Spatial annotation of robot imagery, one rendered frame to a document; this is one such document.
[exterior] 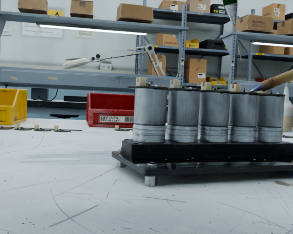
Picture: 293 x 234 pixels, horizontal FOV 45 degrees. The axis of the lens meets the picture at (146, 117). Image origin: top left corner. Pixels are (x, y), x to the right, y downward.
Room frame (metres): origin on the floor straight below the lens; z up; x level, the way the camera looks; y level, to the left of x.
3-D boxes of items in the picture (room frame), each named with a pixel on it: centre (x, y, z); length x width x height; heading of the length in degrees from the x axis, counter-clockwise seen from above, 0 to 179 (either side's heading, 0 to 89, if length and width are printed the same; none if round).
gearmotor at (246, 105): (0.30, -0.08, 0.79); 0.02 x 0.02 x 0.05
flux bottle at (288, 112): (0.73, -0.28, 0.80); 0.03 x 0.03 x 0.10
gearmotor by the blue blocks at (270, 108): (0.31, -0.11, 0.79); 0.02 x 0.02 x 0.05
